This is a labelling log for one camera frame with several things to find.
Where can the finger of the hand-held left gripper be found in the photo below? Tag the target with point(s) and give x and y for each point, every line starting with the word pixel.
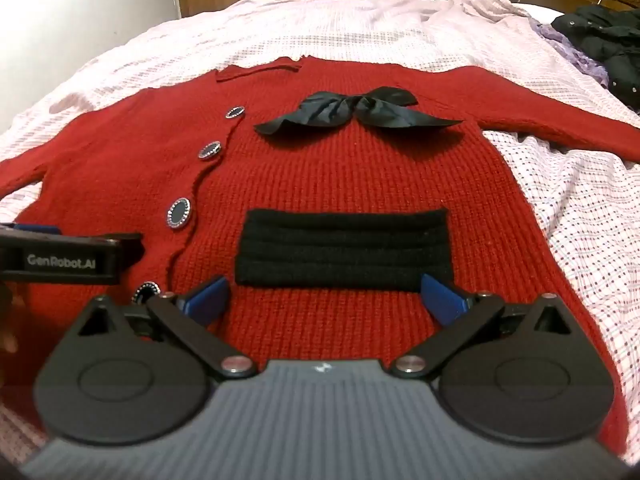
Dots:
pixel 37 229
pixel 131 247

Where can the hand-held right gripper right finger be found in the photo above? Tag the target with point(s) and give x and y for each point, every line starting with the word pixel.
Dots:
pixel 442 300

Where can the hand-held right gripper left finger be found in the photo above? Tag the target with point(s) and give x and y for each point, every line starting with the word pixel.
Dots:
pixel 207 300

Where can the red knitted cardigan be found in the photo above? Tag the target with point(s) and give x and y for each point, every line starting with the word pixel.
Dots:
pixel 325 170

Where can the person's left hand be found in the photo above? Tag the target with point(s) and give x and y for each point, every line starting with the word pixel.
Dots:
pixel 7 320

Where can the purple cloth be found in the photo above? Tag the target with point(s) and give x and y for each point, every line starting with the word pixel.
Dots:
pixel 570 55

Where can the pink checked bed sheet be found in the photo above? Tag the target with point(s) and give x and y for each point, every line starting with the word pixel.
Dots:
pixel 350 30

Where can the black jacket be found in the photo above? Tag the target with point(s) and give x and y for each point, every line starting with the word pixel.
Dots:
pixel 605 45

